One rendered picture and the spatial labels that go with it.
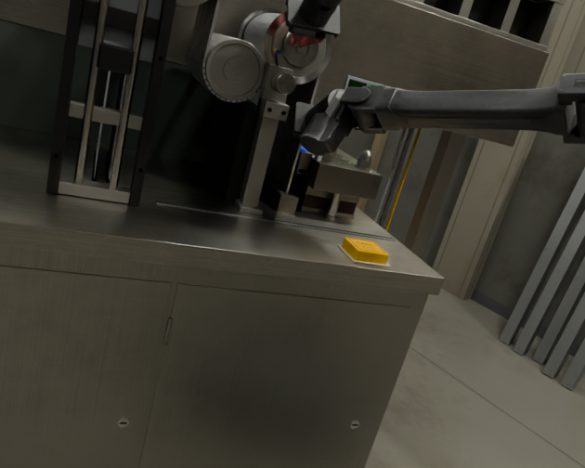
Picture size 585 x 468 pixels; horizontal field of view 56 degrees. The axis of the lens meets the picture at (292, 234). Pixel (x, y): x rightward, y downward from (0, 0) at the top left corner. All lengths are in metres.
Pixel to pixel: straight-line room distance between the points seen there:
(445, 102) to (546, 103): 0.16
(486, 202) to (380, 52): 2.31
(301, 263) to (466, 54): 0.99
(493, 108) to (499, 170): 2.84
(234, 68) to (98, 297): 0.52
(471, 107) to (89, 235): 0.64
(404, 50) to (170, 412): 1.14
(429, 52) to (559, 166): 2.15
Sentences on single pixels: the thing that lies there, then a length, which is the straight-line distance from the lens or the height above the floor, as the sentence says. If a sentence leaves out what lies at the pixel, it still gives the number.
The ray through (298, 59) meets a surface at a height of 1.23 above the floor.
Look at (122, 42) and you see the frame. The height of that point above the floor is 1.18.
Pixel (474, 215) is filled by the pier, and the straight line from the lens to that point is 3.83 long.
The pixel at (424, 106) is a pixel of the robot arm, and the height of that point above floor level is 1.21.
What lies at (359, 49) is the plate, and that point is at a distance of 1.60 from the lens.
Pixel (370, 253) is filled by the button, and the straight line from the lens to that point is 1.06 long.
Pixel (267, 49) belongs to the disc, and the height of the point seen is 1.23.
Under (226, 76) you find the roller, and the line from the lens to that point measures 1.16.
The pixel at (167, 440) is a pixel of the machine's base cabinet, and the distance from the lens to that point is 1.17.
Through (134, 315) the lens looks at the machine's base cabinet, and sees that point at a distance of 1.00.
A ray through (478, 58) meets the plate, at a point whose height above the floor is 1.36.
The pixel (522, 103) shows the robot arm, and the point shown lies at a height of 1.25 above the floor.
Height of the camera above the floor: 1.23
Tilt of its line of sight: 17 degrees down
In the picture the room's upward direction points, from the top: 15 degrees clockwise
